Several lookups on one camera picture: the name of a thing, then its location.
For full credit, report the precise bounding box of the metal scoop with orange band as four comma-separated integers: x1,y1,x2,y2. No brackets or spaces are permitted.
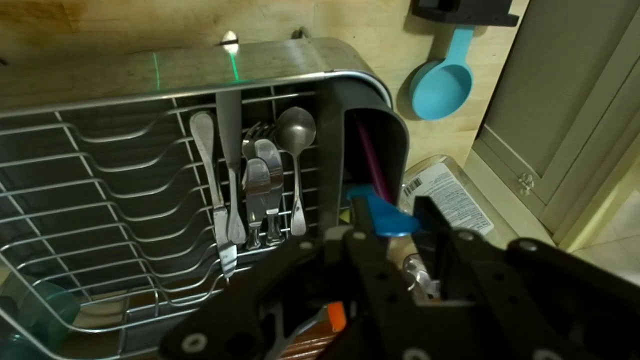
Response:
292,256,442,360

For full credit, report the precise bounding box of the teal plastic cup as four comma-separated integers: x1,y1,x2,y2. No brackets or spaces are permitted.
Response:
0,278,83,360

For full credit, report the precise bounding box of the steel and gray dish rack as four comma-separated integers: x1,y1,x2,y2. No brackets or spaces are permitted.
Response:
0,36,410,360

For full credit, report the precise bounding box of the dark gray utensil caddy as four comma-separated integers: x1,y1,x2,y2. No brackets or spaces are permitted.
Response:
316,68,410,242

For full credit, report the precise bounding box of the metal table knife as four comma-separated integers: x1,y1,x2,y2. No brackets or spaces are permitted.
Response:
216,87,247,245

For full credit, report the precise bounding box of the blue measuring scoop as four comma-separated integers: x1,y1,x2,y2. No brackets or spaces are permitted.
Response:
407,25,475,123

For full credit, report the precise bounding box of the black plastic block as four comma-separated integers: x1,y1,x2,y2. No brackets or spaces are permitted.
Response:
407,0,521,27

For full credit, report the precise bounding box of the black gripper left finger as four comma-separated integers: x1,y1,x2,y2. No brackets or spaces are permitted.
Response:
158,195,428,360

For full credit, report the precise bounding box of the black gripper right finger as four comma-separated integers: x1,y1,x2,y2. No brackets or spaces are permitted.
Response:
412,195,640,360

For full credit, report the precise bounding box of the pink plastic utensil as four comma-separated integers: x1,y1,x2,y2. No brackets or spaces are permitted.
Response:
351,111,396,202

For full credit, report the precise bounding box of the blue plastic knife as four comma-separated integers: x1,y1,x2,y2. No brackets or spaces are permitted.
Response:
341,184,421,240

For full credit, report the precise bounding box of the cream drawer cabinet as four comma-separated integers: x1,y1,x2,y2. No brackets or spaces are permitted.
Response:
465,0,640,252

